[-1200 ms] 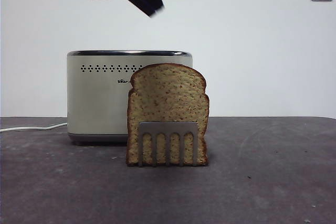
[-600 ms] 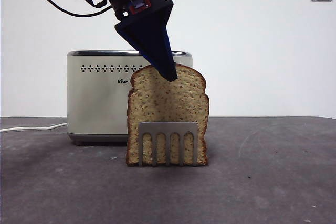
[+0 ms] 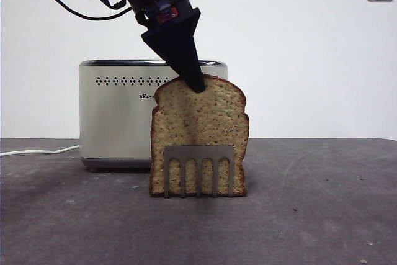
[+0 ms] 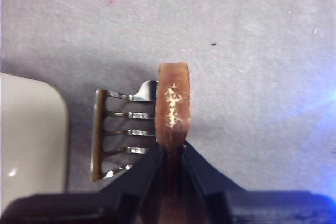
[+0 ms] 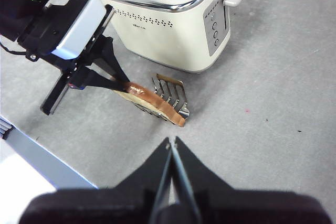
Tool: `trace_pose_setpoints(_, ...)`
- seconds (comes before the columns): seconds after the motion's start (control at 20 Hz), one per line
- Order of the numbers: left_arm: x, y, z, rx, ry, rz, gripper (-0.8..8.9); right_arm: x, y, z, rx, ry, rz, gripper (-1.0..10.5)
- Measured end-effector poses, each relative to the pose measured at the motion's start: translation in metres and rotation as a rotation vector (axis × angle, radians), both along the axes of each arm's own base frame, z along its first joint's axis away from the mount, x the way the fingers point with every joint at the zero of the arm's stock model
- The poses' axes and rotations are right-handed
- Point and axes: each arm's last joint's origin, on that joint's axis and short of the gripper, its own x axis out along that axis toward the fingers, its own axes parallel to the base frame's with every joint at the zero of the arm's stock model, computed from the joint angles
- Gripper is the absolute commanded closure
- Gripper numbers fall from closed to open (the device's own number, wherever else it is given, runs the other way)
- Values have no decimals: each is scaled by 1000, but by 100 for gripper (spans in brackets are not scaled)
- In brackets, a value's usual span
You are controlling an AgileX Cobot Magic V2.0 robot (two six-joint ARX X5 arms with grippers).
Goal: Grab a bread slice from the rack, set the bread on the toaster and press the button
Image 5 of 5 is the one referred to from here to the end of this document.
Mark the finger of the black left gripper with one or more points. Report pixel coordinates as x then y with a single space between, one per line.
110 53
99 81

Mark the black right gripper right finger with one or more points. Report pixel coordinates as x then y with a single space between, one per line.
236 203

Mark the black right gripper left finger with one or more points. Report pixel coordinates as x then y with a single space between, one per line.
126 200

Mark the brown-crusted bread slice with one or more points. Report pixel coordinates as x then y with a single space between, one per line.
155 102

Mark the cream two-slot toaster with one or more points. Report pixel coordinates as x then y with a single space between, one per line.
168 37

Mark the grey metal toast rack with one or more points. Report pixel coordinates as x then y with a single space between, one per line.
174 95

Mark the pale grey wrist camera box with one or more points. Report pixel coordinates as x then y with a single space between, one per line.
78 30

